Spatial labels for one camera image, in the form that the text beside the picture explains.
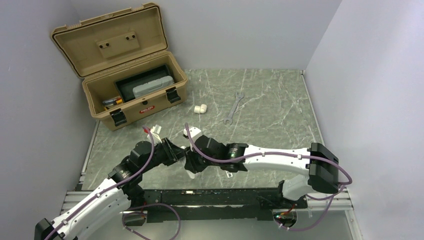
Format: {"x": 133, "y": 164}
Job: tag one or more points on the black tray in toolbox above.
{"x": 125, "y": 86}

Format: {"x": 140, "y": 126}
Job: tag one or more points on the tan plastic toolbox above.
{"x": 117, "y": 45}

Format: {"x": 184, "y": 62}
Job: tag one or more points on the white battery cover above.
{"x": 229, "y": 174}

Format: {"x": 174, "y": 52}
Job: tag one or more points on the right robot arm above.
{"x": 315, "y": 169}

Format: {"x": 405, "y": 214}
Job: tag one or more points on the silver open-end wrench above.
{"x": 229, "y": 119}

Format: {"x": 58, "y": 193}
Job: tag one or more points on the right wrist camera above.
{"x": 194, "y": 132}

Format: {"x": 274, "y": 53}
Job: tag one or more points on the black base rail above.
{"x": 216, "y": 204}

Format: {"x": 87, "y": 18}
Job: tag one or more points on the white remote control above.
{"x": 183, "y": 162}

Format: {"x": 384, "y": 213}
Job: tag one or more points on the white pvc elbow fitting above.
{"x": 200, "y": 109}

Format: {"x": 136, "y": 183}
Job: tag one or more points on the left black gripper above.
{"x": 173, "y": 152}

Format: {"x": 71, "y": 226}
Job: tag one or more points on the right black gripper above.
{"x": 191, "y": 164}

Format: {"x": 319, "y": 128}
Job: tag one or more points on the grey plastic case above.
{"x": 152, "y": 86}

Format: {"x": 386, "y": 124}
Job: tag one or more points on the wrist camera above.
{"x": 194, "y": 132}
{"x": 155, "y": 132}

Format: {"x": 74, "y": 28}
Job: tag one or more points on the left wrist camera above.
{"x": 155, "y": 132}

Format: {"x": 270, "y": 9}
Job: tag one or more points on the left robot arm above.
{"x": 119, "y": 192}

